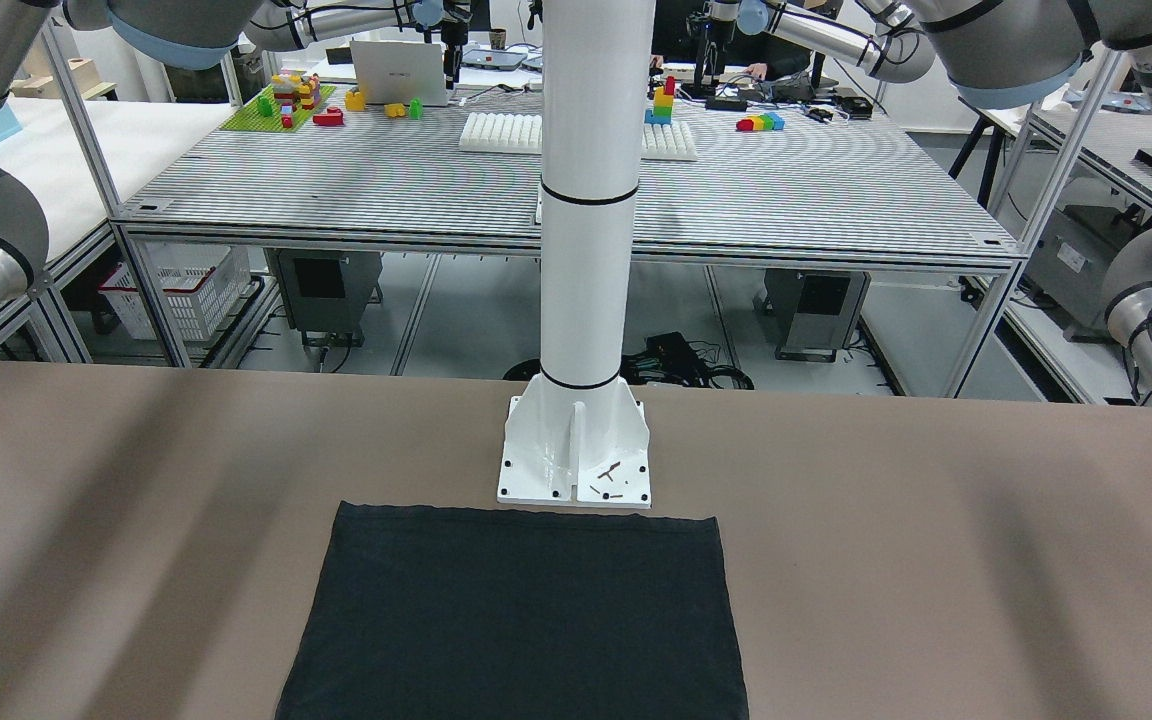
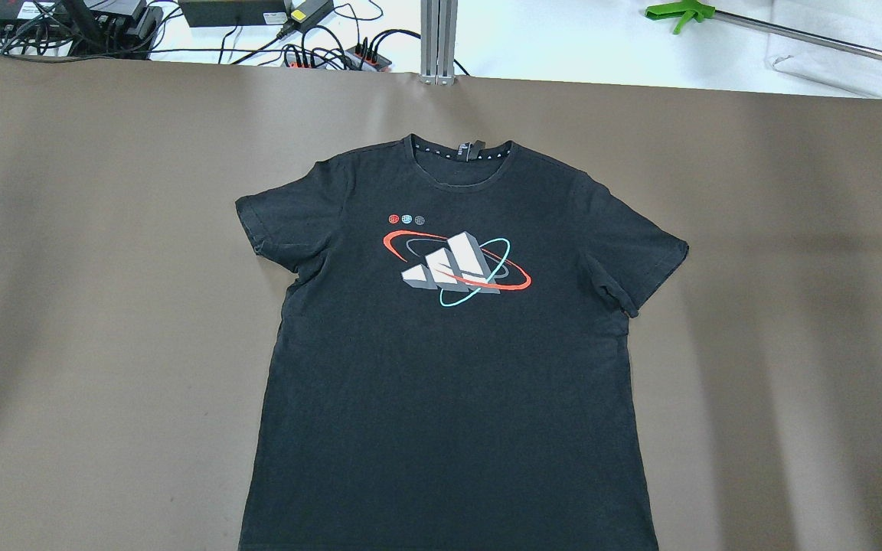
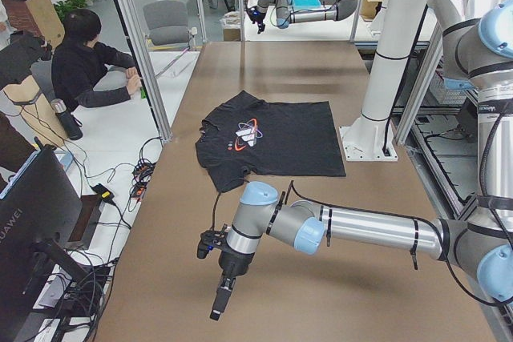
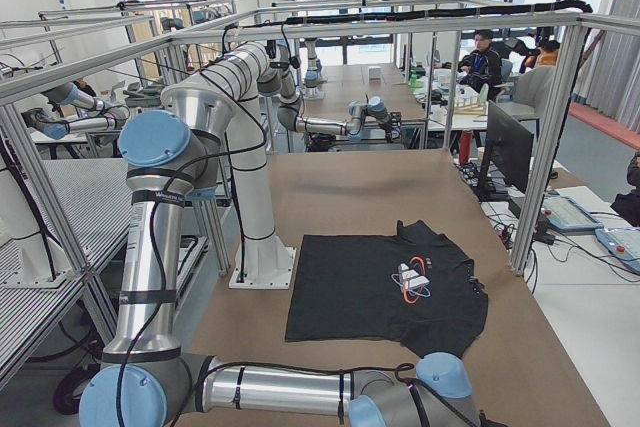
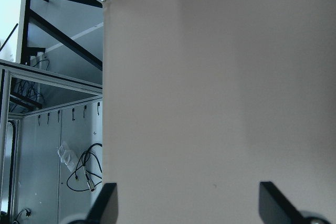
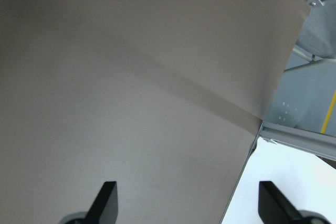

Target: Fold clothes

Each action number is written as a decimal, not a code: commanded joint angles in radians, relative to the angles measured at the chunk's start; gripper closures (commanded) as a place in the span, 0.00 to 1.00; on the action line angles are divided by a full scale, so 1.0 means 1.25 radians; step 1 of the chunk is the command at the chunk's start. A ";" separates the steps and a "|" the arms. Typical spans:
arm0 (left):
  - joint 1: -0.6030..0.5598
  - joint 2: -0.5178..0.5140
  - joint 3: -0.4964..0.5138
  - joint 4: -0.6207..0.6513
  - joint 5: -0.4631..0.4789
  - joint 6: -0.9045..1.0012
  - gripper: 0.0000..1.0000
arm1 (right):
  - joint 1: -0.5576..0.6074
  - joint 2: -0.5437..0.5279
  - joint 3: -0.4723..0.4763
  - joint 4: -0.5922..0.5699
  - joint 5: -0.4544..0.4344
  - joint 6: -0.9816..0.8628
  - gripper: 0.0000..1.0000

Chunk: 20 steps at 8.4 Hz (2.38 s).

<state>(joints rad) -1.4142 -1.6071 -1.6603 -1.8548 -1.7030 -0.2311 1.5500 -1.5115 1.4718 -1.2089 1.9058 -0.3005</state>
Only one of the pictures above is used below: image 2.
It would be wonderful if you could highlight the white cloth on table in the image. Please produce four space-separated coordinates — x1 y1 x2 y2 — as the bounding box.
764 1 882 99

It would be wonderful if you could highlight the black graphic t-shirt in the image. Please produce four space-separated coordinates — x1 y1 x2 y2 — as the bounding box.
235 135 688 550

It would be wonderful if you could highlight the black power brick yellow label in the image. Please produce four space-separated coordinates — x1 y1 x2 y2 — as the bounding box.
289 0 334 29

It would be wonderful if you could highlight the black power adapter box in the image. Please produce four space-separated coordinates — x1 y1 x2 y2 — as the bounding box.
178 1 291 28

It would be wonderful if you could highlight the black electronics box with cables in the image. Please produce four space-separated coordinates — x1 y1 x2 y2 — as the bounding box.
61 1 164 60

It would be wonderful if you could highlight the red black usb hub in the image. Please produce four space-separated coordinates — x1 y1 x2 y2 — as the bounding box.
345 42 392 73

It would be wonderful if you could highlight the green handled reacher tool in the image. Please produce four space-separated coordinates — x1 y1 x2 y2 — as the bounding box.
644 1 882 60

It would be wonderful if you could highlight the aluminium frame post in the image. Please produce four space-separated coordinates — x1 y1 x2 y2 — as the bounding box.
420 0 458 85

